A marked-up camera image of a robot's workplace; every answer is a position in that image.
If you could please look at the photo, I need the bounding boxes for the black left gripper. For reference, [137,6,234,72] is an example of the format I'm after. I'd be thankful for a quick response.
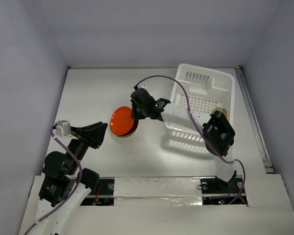
[68,120,108,173]

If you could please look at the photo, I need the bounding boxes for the black plate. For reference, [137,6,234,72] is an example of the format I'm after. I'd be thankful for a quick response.
[130,119,139,134]

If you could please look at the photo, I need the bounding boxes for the yellow patterned plate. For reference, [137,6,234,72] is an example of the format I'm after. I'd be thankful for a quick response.
[114,133,133,138]

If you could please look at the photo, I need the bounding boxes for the orange plate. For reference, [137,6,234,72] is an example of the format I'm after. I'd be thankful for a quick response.
[110,106,134,135]

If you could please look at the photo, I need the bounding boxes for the white plastic dish rack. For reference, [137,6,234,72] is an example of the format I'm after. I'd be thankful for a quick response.
[165,64,235,155]

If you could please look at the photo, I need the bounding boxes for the beige decorated plate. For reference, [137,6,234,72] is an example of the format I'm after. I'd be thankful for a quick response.
[213,107,222,113]

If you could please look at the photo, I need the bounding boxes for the tan plate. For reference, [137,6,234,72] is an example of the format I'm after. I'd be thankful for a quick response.
[221,108,230,120]

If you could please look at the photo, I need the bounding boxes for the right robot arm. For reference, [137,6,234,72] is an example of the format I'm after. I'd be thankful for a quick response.
[130,88,236,192]

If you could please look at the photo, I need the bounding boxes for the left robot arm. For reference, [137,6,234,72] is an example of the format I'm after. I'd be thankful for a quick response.
[26,120,108,235]

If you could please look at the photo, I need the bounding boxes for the silver foil strip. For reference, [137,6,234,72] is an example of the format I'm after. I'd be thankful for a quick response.
[113,177,202,207]

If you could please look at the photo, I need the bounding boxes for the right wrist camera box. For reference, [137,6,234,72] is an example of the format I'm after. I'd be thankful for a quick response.
[134,84,147,90]

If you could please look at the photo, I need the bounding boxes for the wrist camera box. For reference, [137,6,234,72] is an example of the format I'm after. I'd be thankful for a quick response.
[52,120,71,138]
[134,84,147,90]

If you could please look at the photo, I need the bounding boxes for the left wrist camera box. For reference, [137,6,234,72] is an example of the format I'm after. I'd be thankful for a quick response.
[52,120,71,138]

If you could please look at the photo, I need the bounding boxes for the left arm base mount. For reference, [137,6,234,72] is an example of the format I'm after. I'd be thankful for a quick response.
[80,177,115,206]

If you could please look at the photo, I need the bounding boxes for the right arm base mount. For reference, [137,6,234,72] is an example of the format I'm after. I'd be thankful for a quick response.
[197,174,247,206]

